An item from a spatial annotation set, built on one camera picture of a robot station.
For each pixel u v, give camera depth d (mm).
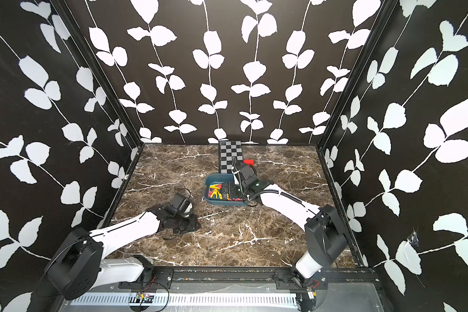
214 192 982
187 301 701
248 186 646
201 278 752
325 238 430
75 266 413
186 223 762
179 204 689
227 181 1028
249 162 1131
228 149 1145
